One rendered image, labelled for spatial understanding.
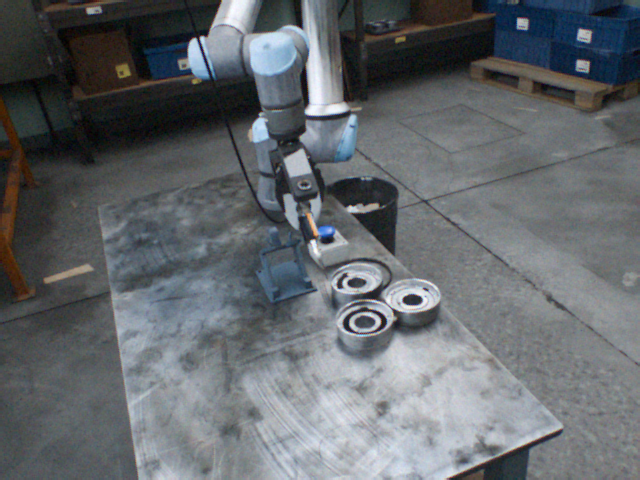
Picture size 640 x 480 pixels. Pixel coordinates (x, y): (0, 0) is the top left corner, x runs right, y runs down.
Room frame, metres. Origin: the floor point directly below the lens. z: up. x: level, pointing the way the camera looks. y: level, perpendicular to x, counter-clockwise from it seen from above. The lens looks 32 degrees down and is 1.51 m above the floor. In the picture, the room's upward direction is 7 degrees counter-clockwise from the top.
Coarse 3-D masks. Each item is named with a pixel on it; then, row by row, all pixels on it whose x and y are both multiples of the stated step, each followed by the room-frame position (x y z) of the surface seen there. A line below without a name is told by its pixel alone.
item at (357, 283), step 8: (352, 264) 1.01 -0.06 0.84; (360, 264) 1.01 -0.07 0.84; (336, 272) 0.99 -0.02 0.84; (344, 272) 1.00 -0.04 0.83; (352, 272) 1.00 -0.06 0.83; (360, 272) 1.00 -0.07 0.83; (368, 272) 0.99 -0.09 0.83; (376, 272) 0.98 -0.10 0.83; (336, 280) 0.97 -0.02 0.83; (344, 280) 0.97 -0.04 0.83; (352, 280) 0.98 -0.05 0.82; (360, 280) 0.98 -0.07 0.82; (368, 280) 0.96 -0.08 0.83; (376, 280) 0.96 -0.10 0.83; (336, 288) 0.93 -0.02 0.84; (344, 288) 0.94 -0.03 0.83; (352, 288) 0.94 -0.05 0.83; (360, 288) 0.94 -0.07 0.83; (368, 288) 0.94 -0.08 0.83; (376, 288) 0.92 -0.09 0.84; (336, 296) 0.93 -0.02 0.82; (344, 296) 0.91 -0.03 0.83; (352, 296) 0.91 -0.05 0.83; (360, 296) 0.91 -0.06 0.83; (368, 296) 0.91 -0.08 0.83; (376, 296) 0.92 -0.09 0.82; (344, 304) 0.92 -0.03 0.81
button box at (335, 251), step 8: (336, 232) 1.14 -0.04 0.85; (320, 240) 1.11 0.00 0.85; (328, 240) 1.10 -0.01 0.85; (336, 240) 1.11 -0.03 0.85; (344, 240) 1.10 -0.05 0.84; (312, 248) 1.11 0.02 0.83; (320, 248) 1.08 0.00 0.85; (328, 248) 1.08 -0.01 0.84; (336, 248) 1.08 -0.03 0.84; (344, 248) 1.09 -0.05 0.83; (312, 256) 1.11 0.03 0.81; (328, 256) 1.07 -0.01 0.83; (336, 256) 1.08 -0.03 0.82; (344, 256) 1.09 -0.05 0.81; (328, 264) 1.07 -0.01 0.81
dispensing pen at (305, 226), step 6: (300, 204) 1.03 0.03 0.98; (300, 210) 1.02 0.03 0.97; (306, 216) 1.00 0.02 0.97; (300, 222) 0.99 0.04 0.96; (306, 222) 0.99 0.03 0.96; (300, 228) 1.01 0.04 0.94; (306, 228) 0.98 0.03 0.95; (306, 234) 0.97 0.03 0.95; (312, 234) 0.97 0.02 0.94; (306, 240) 0.97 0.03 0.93; (312, 240) 0.98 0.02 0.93; (312, 246) 0.97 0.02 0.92; (318, 252) 0.96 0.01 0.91; (318, 258) 0.95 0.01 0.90; (324, 270) 0.94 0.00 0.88
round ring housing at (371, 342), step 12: (360, 300) 0.88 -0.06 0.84; (372, 300) 0.88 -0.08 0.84; (348, 312) 0.87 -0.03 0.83; (384, 312) 0.85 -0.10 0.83; (336, 324) 0.82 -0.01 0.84; (360, 324) 0.85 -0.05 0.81; (372, 324) 0.85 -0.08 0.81; (348, 336) 0.79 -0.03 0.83; (360, 336) 0.78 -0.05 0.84; (372, 336) 0.78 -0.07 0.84; (384, 336) 0.79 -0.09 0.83; (360, 348) 0.79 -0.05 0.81; (372, 348) 0.79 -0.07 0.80
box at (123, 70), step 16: (64, 32) 4.38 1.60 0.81; (80, 32) 4.42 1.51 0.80; (96, 32) 4.46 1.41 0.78; (112, 32) 4.13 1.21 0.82; (128, 32) 4.38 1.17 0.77; (64, 48) 4.06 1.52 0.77; (80, 48) 4.05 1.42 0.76; (96, 48) 4.09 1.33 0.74; (112, 48) 4.13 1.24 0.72; (128, 48) 4.18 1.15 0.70; (80, 64) 4.05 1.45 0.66; (96, 64) 4.09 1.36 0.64; (112, 64) 4.13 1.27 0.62; (128, 64) 4.18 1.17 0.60; (80, 80) 4.07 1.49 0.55; (96, 80) 4.08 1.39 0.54; (112, 80) 4.12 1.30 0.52; (128, 80) 4.16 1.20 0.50
